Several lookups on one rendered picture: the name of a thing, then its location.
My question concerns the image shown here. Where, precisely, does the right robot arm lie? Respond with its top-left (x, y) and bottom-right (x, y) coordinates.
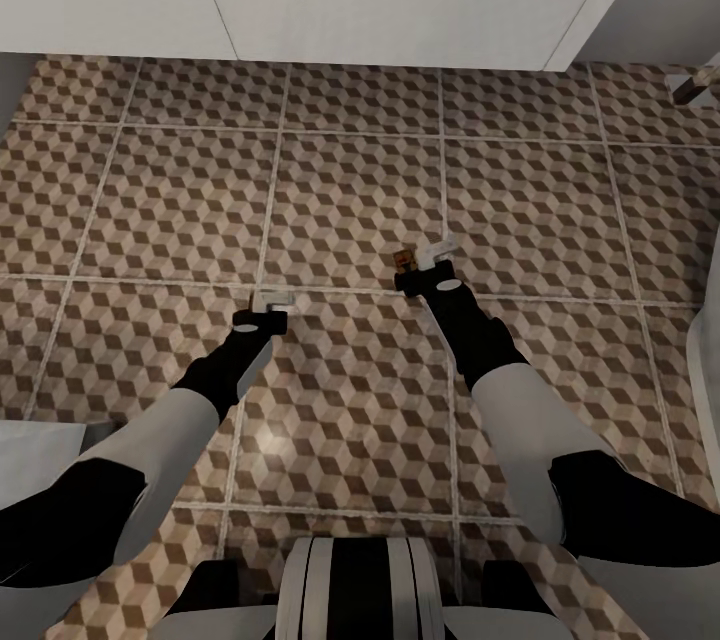
top-left (395, 239), bottom-right (720, 640)

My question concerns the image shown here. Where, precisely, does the robot trunk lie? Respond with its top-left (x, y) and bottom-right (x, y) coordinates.
top-left (275, 537), bottom-right (445, 640)

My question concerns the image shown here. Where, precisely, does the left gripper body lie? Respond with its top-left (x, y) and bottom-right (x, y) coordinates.
top-left (234, 309), bottom-right (287, 335)

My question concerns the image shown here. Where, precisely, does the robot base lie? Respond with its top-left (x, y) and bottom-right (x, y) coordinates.
top-left (146, 560), bottom-right (574, 640)

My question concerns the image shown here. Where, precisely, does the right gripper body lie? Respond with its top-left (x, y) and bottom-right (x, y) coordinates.
top-left (400, 260), bottom-right (456, 298)

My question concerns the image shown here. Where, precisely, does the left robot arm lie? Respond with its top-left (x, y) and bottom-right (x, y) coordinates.
top-left (0, 291), bottom-right (297, 640)

